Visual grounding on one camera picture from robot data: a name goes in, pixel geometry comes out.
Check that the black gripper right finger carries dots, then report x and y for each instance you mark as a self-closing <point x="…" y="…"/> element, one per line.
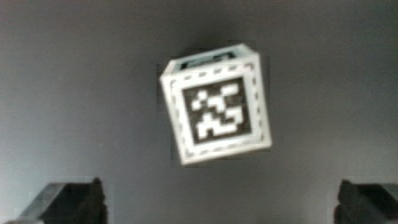
<point x="368" y="203"/>

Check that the white tagged small block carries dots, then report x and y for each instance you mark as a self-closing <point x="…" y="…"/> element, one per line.
<point x="211" y="84"/>

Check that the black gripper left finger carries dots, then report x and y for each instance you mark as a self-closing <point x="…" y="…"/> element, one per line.
<point x="67" y="204"/>

